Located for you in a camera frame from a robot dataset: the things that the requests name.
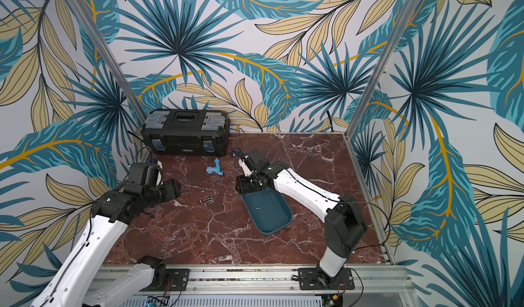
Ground teal plastic storage tray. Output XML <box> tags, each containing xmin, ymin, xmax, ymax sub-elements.
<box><xmin>242</xmin><ymin>188</ymin><xmax>293</xmax><ymax>236</ymax></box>

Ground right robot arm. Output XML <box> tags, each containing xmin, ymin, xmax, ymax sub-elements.
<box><xmin>236</xmin><ymin>158</ymin><xmax>368</xmax><ymax>285</ymax></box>

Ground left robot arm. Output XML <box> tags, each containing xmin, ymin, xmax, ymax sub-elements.
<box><xmin>31</xmin><ymin>160</ymin><xmax>180</xmax><ymax>306</ymax></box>

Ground blue toy drill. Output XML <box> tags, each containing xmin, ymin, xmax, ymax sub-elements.
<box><xmin>206</xmin><ymin>158</ymin><xmax>224</xmax><ymax>176</ymax></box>

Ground silver screw pile left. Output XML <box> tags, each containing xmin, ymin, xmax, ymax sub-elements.
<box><xmin>200</xmin><ymin>197</ymin><xmax>215</xmax><ymax>206</ymax></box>

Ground black plastic toolbox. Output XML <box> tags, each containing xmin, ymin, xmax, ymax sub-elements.
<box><xmin>141</xmin><ymin>109</ymin><xmax>231</xmax><ymax>157</ymax></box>

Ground blue handled scissors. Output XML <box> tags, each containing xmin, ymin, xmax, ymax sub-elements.
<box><xmin>231</xmin><ymin>147</ymin><xmax>246</xmax><ymax>158</ymax></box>

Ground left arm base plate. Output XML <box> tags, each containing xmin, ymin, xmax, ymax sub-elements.
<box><xmin>141</xmin><ymin>268</ymin><xmax>190</xmax><ymax>292</ymax></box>

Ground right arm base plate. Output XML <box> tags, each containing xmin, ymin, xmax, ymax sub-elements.
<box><xmin>292</xmin><ymin>267</ymin><xmax>355</xmax><ymax>291</ymax></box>

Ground aluminium front rail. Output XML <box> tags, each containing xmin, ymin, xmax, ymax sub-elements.
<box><xmin>65</xmin><ymin>265</ymin><xmax>414</xmax><ymax>296</ymax></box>

